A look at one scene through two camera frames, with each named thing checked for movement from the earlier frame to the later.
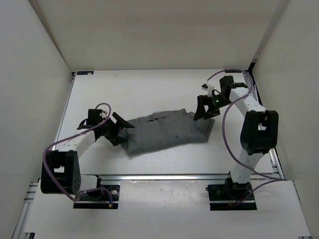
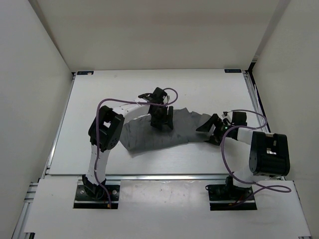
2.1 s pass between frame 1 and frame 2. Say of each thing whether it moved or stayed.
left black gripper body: moved
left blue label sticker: stayed
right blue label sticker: stayed
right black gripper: moved
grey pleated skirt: stayed
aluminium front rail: stayed
